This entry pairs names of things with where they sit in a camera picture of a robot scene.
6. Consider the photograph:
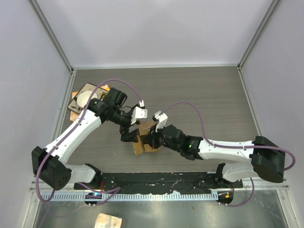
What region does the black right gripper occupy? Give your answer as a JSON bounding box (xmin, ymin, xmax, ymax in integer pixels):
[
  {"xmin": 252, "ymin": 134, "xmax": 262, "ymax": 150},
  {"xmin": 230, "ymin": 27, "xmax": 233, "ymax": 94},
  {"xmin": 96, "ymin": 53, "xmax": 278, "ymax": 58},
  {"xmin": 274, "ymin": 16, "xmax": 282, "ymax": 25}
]
[{"xmin": 144, "ymin": 123, "xmax": 181, "ymax": 152}]

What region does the brown cardboard express box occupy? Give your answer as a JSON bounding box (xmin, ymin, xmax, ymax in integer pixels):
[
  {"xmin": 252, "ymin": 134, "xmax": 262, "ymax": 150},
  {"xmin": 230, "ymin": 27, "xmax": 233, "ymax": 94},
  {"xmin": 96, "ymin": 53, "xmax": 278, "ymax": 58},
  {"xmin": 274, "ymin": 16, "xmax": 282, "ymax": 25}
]
[{"xmin": 133, "ymin": 120, "xmax": 159, "ymax": 156}]

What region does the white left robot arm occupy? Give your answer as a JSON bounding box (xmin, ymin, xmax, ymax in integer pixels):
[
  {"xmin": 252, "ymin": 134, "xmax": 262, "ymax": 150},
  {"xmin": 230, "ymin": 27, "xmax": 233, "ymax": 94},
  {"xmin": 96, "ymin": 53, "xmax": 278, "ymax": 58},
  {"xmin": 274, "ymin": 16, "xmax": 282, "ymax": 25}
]
[{"xmin": 31, "ymin": 88, "xmax": 146, "ymax": 190}]

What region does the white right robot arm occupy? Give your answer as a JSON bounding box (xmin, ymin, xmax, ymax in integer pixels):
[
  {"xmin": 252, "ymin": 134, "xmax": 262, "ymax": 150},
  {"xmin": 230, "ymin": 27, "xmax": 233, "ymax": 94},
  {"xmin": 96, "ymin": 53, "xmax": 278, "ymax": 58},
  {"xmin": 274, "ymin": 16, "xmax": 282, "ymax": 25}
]
[{"xmin": 143, "ymin": 125, "xmax": 285, "ymax": 188}]

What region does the floral square plate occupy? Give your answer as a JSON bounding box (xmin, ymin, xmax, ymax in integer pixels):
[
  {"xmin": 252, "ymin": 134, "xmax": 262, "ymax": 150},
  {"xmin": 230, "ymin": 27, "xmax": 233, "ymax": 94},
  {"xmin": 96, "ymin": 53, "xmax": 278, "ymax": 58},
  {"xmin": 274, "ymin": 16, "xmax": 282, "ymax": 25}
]
[{"xmin": 67, "ymin": 83, "xmax": 110, "ymax": 114}]

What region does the orange checkered cloth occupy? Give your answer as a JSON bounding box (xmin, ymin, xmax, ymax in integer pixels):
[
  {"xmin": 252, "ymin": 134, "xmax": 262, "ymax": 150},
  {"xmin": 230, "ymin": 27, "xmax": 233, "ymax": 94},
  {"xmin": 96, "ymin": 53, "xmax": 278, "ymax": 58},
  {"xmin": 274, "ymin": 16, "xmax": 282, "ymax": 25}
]
[{"xmin": 67, "ymin": 83, "xmax": 110, "ymax": 122}]

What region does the white floral bowl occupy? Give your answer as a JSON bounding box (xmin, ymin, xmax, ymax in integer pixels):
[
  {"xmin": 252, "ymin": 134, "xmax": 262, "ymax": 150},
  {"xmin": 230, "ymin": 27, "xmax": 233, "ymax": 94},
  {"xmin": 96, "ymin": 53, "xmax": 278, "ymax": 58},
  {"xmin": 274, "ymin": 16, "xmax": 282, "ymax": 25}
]
[{"xmin": 76, "ymin": 91, "xmax": 97, "ymax": 108}]

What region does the pink paper packet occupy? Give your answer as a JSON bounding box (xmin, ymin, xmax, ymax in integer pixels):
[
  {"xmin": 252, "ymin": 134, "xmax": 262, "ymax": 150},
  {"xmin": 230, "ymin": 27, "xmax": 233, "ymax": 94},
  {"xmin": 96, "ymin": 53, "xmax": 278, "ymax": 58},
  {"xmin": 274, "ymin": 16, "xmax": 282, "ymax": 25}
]
[{"xmin": 94, "ymin": 213, "xmax": 122, "ymax": 228}]

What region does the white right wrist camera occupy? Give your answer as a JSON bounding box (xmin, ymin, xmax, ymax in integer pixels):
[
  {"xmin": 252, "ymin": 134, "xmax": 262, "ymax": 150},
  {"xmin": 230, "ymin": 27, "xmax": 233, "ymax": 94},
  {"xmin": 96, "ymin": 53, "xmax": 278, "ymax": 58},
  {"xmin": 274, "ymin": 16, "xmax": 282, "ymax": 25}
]
[{"xmin": 153, "ymin": 111, "xmax": 168, "ymax": 132}]

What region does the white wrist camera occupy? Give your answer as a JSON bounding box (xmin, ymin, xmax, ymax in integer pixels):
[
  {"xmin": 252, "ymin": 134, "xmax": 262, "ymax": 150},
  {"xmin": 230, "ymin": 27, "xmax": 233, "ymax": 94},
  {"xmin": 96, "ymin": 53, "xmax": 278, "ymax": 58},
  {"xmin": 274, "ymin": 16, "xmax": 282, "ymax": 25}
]
[
  {"xmin": 153, "ymin": 111, "xmax": 168, "ymax": 132},
  {"xmin": 131, "ymin": 100, "xmax": 148, "ymax": 124}
]

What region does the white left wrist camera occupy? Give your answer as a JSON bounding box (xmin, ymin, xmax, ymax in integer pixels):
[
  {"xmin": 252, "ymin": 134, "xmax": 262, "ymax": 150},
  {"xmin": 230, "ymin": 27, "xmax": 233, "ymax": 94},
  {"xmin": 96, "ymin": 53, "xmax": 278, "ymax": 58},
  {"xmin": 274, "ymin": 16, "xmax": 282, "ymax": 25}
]
[{"xmin": 131, "ymin": 100, "xmax": 148, "ymax": 124}]

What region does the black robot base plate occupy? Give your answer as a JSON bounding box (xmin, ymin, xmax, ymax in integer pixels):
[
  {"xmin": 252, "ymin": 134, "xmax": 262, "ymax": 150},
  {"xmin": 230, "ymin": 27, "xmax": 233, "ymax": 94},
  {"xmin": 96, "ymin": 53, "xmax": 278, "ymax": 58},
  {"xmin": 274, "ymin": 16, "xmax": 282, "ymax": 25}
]
[{"xmin": 85, "ymin": 172, "xmax": 243, "ymax": 195}]

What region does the white slotted cable duct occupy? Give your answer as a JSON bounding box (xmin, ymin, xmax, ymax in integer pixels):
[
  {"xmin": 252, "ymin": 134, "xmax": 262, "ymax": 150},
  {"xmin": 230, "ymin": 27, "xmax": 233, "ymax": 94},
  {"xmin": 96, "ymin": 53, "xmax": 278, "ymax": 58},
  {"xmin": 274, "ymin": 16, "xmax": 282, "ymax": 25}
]
[{"xmin": 52, "ymin": 191, "xmax": 218, "ymax": 202}]

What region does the aluminium frame rail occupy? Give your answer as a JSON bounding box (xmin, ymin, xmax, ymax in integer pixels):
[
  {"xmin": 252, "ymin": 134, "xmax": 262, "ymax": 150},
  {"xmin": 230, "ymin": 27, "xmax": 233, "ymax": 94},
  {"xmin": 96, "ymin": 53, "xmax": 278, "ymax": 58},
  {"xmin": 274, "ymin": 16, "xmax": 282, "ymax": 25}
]
[{"xmin": 29, "ymin": 177, "xmax": 289, "ymax": 192}]

